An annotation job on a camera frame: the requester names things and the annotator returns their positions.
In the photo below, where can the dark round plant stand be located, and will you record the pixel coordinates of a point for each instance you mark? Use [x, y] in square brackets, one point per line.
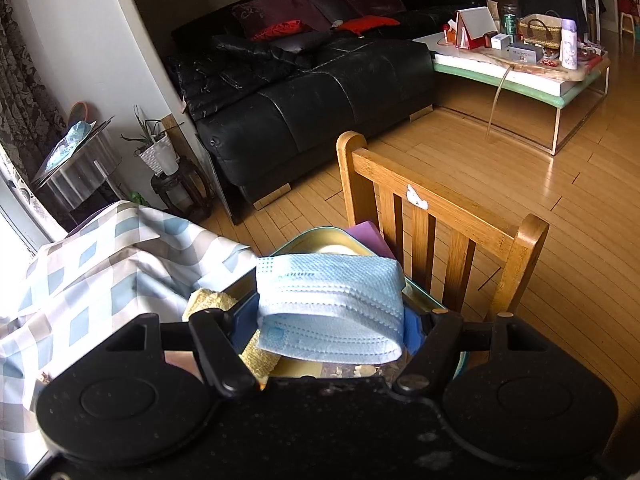
[185, 193]

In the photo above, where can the woven basket on table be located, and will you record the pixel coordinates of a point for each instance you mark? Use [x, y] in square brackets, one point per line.
[542, 29]

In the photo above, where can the dark red cushion left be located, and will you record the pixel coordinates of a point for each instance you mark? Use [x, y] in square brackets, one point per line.
[257, 15]

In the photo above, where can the gold metal tin tray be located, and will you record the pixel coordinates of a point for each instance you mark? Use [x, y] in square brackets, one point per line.
[338, 242]

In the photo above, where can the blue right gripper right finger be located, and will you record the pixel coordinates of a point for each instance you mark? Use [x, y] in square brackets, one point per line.
[418, 325]

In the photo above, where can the red cushion on sofa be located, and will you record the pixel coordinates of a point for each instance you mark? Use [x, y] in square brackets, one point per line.
[358, 26]

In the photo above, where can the purple mat under tray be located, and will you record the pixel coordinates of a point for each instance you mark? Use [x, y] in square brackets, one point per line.
[370, 236]

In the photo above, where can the black leather sofa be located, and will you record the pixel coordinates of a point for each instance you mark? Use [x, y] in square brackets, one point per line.
[269, 108]

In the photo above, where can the white pink bottle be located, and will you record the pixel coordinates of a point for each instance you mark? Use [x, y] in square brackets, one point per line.
[569, 44]

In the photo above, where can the wooden chair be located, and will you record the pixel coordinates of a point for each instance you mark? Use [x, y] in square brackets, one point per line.
[410, 210]

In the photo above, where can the checkered tablecloth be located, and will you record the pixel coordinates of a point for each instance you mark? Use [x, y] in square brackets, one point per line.
[127, 260]

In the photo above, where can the glass coffee table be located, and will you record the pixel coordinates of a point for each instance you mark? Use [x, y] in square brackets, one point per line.
[539, 105]

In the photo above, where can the round metal side table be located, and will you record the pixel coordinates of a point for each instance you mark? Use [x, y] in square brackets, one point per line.
[79, 164]

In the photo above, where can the blue face mask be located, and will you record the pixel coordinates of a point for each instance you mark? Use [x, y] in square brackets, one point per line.
[344, 309]

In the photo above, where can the potted plant white pot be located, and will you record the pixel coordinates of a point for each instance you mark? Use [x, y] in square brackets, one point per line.
[154, 146]

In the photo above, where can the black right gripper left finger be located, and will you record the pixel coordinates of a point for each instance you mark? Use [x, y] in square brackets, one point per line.
[239, 321]

